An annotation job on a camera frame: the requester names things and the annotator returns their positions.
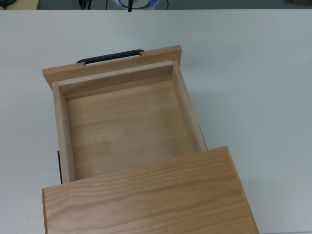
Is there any wooden drawer with black handle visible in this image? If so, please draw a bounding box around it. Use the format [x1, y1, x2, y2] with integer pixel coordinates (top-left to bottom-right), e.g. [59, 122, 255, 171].
[42, 45, 208, 184]

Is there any wooden drawer cabinet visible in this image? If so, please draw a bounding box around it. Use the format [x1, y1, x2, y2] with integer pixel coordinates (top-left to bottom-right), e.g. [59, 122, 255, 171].
[41, 146, 259, 234]

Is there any tan board behind table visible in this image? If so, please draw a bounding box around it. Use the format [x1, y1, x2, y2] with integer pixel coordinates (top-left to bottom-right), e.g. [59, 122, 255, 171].
[0, 0, 39, 10]

